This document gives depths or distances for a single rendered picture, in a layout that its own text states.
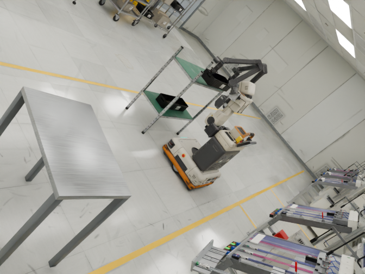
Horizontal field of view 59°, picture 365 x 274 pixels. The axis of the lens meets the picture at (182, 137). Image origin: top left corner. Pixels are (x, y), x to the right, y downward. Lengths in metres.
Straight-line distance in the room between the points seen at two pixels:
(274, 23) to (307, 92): 2.62
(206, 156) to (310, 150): 7.39
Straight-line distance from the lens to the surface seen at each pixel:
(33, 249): 2.35
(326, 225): 3.60
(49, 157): 1.64
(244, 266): 2.31
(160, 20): 8.41
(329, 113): 10.92
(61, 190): 1.55
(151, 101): 4.10
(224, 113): 3.96
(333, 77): 11.05
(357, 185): 6.81
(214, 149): 3.78
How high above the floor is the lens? 1.85
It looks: 22 degrees down
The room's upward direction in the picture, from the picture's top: 47 degrees clockwise
